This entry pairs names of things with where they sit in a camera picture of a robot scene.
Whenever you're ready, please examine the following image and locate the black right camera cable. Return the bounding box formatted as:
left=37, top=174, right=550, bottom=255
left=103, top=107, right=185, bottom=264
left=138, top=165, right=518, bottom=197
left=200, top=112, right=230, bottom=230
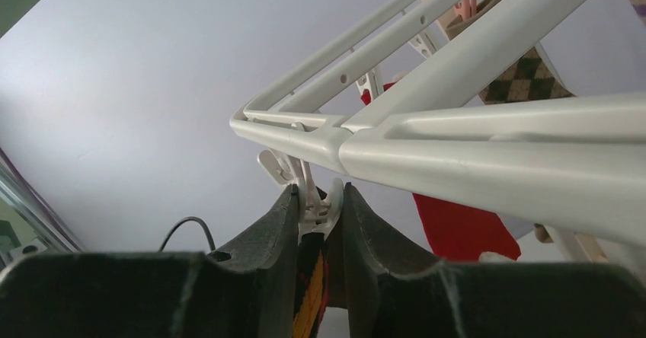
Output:
left=158, top=216, right=218, bottom=254

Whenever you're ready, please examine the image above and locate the red black argyle sock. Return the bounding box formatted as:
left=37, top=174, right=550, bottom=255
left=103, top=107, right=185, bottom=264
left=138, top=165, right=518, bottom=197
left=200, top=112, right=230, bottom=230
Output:
left=292, top=232, right=329, bottom=338

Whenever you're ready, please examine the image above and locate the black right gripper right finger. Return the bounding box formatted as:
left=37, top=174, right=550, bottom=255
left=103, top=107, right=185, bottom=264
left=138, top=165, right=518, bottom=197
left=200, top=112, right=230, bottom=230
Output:
left=341, top=184, right=645, bottom=337

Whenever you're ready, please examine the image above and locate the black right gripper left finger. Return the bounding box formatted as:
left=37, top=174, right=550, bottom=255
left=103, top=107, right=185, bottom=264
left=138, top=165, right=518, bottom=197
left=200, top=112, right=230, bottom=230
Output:
left=1, top=186, right=299, bottom=337

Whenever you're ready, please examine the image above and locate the white plastic clip hanger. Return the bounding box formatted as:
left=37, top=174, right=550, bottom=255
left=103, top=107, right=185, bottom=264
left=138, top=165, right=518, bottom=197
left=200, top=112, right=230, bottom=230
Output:
left=230, top=0, right=645, bottom=246

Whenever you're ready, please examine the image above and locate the pink plastic clip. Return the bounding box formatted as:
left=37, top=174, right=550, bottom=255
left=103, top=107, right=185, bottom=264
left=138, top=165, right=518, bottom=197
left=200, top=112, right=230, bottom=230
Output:
left=453, top=0, right=478, bottom=21

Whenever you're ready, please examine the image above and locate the wooden hanger stand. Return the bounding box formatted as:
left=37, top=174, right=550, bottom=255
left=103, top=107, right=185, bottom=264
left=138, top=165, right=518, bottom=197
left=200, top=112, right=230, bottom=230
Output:
left=438, top=0, right=607, bottom=262

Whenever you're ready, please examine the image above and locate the red bear sock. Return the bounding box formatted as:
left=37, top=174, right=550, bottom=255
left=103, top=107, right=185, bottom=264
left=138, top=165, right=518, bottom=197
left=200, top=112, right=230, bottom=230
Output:
left=360, top=81, right=523, bottom=263

